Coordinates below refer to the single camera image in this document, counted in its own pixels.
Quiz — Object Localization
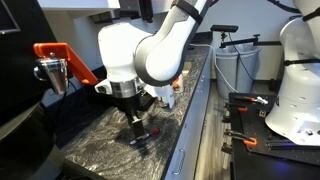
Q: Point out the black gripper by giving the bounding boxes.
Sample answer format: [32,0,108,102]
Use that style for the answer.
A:
[118,95,145,138]

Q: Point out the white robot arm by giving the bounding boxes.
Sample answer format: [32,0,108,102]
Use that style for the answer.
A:
[95,0,320,146]

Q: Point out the white cylindrical canister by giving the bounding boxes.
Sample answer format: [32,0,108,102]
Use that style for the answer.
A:
[155,85,175,109]

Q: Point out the black dish drying rack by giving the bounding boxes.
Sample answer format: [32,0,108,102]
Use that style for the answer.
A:
[84,79,155,111]

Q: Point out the grey cabinet front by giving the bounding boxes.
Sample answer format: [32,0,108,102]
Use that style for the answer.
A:
[161,48,212,180]

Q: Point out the orange lid creamer bottle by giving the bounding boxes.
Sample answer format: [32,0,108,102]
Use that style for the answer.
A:
[172,75,184,93]

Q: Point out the steel portafilter cup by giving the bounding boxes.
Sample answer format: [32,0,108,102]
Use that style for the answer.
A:
[33,58,68,94]

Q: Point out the orange black clamp rear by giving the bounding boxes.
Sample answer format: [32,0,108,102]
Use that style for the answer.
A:
[224,102,248,112]

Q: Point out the orange black clamp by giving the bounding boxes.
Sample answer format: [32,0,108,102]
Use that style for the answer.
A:
[224,129,257,146]
[224,102,248,112]

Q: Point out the black coffee machine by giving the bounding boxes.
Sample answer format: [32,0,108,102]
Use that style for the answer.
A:
[0,0,67,180]

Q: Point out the orange black clamp front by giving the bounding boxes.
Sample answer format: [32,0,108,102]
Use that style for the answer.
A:
[224,129,257,146]

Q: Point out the grey trash bin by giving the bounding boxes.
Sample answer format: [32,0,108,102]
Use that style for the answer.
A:
[215,44,260,99]

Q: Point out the paper towel dispenser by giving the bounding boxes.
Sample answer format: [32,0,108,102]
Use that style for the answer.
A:
[90,0,154,24]

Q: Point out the white cable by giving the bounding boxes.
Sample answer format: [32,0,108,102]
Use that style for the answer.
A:
[189,43,238,94]

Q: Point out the orange coffee machine handle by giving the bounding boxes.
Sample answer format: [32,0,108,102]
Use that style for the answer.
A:
[33,43,98,85]

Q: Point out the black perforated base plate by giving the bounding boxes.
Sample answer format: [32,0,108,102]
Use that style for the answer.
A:
[240,111,320,166]

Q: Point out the orange handled pliers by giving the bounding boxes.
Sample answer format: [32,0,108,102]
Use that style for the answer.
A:
[235,96,268,105]

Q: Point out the black camera on mount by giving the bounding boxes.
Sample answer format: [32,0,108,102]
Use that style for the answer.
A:
[210,25,239,33]

